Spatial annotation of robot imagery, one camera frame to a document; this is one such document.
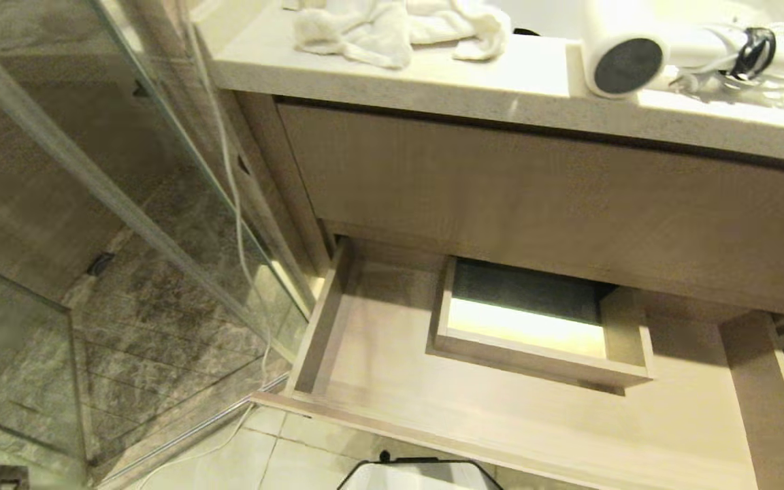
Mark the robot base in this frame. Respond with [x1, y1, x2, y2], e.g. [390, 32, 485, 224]
[336, 451, 504, 490]

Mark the open wooden drawer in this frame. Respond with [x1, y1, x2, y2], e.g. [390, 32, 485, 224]
[250, 235, 784, 490]

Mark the white hair dryer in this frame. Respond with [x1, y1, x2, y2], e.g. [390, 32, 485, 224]
[578, 0, 784, 110]

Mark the wooden vanity cabinet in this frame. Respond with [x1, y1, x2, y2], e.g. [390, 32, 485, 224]
[196, 0, 784, 321]

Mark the glass shower door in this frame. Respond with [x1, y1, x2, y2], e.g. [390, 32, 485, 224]
[0, 0, 311, 365]

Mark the white towel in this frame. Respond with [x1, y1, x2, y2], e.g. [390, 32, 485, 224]
[293, 0, 512, 70]

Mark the glass shower panel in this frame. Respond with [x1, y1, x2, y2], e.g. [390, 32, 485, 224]
[0, 250, 91, 465]

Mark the white cable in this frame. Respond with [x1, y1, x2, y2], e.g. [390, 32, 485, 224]
[135, 0, 277, 490]

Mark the black cord strap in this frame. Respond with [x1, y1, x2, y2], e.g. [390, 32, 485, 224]
[730, 27, 778, 80]

